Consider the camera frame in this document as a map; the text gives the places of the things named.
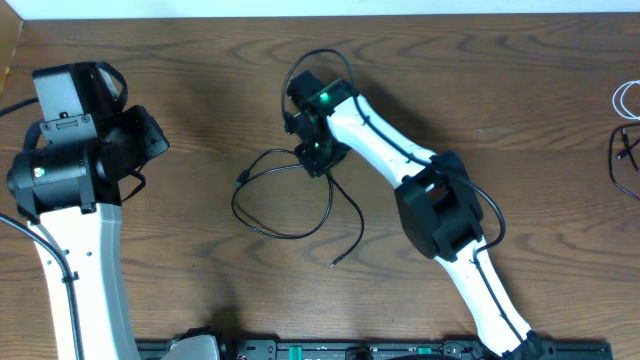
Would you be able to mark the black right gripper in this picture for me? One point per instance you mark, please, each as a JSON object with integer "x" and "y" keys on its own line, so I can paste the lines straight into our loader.
{"x": 314, "y": 166}

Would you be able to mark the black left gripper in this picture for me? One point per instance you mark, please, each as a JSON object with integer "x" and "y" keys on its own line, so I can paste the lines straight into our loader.
{"x": 145, "y": 134}

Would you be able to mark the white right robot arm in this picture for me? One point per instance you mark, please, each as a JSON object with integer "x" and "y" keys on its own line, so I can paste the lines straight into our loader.
{"x": 437, "y": 203}

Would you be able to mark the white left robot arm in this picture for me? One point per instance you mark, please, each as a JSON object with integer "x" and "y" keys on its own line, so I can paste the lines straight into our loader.
{"x": 65, "y": 182}

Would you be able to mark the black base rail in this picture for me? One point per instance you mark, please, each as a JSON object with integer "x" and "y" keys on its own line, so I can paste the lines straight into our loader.
{"x": 205, "y": 343}

